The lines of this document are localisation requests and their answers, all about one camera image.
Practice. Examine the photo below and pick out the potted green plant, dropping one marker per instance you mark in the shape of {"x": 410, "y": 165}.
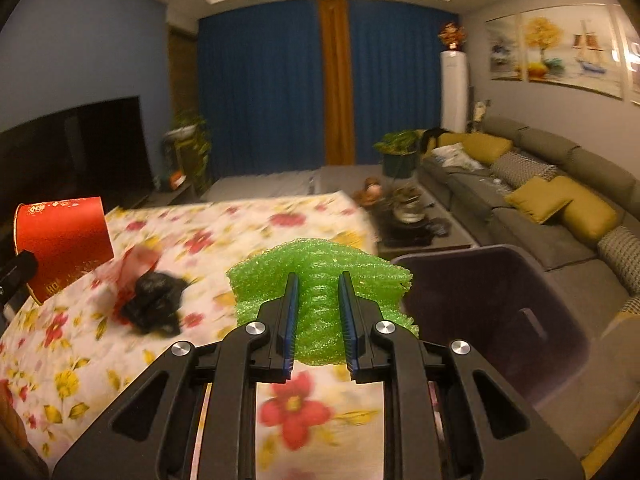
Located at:
{"x": 397, "y": 150}

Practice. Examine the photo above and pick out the white wall device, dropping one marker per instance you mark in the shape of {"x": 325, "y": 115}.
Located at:
{"x": 480, "y": 110}

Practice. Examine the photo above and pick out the small landscape painting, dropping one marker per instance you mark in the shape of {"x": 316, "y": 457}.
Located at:
{"x": 506, "y": 50}

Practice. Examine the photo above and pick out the orange curtain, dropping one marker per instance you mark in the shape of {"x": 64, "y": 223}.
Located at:
{"x": 337, "y": 85}

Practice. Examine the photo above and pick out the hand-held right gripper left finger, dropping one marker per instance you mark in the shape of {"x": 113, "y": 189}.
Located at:
{"x": 290, "y": 320}

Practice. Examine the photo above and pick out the black plastic bag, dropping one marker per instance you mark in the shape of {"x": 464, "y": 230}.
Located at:
{"x": 150, "y": 300}

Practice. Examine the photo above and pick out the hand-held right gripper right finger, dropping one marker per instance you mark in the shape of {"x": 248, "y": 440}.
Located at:
{"x": 350, "y": 320}

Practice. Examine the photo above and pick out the blue curtain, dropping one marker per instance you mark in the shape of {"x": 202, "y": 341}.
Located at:
{"x": 400, "y": 80}
{"x": 260, "y": 95}

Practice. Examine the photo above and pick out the black white patterned pillow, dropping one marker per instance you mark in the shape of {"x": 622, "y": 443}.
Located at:
{"x": 622, "y": 252}
{"x": 525, "y": 170}

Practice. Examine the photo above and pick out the brown round ornament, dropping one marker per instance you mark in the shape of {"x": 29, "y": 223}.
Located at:
{"x": 371, "y": 191}

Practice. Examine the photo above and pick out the red gold flower ornament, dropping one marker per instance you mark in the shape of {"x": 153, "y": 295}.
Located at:
{"x": 451, "y": 36}

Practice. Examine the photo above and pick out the dark television cabinet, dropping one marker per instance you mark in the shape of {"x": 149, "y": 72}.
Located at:
{"x": 165, "y": 196}

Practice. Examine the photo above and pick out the bowl with dry plant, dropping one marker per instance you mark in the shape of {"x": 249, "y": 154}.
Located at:
{"x": 407, "y": 207}

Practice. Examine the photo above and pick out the white plastic bag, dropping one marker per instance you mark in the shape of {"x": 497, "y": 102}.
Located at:
{"x": 457, "y": 156}

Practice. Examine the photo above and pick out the trailing plant on stand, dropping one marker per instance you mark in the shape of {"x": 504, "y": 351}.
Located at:
{"x": 192, "y": 140}

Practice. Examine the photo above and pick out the yellow pillow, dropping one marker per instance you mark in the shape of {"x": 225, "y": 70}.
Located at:
{"x": 480, "y": 146}
{"x": 535, "y": 200}
{"x": 590, "y": 212}

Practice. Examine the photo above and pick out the orange small box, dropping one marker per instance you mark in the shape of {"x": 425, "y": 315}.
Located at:
{"x": 176, "y": 180}

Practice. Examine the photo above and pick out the green foam net sleeve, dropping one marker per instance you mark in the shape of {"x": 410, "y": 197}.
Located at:
{"x": 320, "y": 270}

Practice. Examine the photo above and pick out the white standing air conditioner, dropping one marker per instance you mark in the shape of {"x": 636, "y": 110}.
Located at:
{"x": 456, "y": 95}

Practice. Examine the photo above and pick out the black flat television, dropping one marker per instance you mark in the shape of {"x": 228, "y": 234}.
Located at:
{"x": 85, "y": 160}

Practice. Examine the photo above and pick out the painting with white circles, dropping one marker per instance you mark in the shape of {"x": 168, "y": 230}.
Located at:
{"x": 632, "y": 55}

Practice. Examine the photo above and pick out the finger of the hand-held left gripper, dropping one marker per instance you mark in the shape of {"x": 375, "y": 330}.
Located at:
{"x": 17, "y": 267}

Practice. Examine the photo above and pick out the grey plastic bin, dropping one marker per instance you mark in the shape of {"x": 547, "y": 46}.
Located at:
{"x": 475, "y": 300}

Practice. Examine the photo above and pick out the pink plastic wrapper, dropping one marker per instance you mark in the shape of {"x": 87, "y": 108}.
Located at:
{"x": 135, "y": 262}

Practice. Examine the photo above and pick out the red paper cup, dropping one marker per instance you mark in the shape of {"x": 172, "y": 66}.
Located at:
{"x": 65, "y": 240}

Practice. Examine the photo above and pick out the dark coffee table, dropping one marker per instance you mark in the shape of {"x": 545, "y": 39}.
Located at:
{"x": 425, "y": 237}

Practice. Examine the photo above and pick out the grey sofa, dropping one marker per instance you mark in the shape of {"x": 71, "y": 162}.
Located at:
{"x": 565, "y": 160}

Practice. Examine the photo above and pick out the large tree and ship painting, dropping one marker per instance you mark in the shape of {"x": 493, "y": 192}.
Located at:
{"x": 570, "y": 50}

